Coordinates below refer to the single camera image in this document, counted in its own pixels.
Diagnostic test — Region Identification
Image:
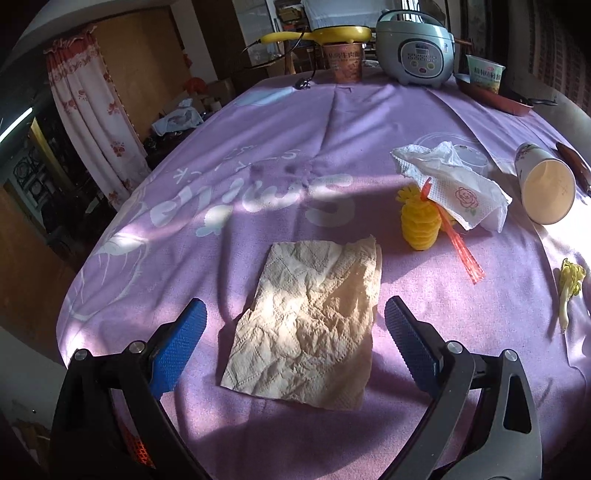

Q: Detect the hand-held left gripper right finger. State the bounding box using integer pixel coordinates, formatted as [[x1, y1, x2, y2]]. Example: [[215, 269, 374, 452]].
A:
[[379, 295, 543, 480]]

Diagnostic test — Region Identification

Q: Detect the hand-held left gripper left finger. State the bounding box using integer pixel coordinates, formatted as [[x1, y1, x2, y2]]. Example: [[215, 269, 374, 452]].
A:
[[48, 298, 211, 480]]

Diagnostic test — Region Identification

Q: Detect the red plastic strip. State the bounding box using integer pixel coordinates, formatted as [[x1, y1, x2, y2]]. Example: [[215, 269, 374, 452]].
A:
[[418, 178, 485, 284]]

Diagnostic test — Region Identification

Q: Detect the brown paper napkin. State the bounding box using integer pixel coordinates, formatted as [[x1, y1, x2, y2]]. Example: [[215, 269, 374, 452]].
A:
[[220, 234, 383, 411]]

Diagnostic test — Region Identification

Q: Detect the yellow pineapple toy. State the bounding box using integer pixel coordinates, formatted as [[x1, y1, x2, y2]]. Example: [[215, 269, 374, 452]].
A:
[[396, 185, 455, 251]]

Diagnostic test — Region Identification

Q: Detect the white tissue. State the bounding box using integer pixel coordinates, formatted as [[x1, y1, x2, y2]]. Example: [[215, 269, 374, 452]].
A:
[[392, 142, 513, 232]]

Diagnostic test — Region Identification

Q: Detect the clear plastic cup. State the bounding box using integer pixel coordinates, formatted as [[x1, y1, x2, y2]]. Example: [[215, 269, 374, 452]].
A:
[[450, 144, 490, 175]]

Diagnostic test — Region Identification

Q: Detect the white paper cup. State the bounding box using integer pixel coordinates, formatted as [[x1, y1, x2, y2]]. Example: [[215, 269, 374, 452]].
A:
[[515, 142, 577, 225]]

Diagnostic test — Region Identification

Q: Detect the yellow cabbage piece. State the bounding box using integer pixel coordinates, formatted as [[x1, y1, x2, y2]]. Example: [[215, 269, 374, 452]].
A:
[[556, 258, 587, 333]]

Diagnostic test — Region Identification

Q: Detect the purple printed tablecloth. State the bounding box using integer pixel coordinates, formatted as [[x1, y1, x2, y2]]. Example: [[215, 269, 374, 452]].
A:
[[55, 69, 591, 480]]

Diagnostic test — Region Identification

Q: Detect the white plastic bag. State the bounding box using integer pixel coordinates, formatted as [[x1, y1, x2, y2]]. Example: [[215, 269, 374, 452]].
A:
[[151, 107, 204, 137]]

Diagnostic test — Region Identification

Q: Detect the copper frying pan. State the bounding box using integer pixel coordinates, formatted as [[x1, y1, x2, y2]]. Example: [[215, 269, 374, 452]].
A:
[[455, 74, 559, 116]]

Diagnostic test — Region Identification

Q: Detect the floral white curtain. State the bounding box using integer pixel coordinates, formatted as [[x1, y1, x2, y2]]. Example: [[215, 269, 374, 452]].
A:
[[44, 25, 153, 208]]

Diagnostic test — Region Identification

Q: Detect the green instant noodle cup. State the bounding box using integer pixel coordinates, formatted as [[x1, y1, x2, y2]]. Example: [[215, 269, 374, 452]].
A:
[[465, 54, 506, 95]]

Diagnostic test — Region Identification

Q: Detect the brown instant noodle cup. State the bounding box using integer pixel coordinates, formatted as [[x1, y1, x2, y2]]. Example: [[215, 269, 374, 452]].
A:
[[322, 42, 366, 84]]

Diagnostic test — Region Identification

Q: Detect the light blue rice cooker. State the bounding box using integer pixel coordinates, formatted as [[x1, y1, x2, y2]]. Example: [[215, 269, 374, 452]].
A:
[[375, 10, 455, 88]]

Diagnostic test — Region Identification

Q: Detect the checked window curtain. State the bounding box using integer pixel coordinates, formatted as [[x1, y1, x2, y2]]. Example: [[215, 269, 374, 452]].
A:
[[505, 0, 591, 114]]

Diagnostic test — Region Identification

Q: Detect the tall dark glass cabinet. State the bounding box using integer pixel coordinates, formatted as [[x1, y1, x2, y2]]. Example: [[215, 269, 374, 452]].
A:
[[233, 0, 289, 95]]

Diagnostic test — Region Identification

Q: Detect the white dust cover cloth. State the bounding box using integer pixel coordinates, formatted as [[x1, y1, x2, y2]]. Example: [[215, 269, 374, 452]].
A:
[[302, 0, 384, 29]]

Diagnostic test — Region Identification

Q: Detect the black power cable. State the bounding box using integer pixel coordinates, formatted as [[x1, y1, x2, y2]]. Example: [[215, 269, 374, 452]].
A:
[[242, 30, 324, 90]]

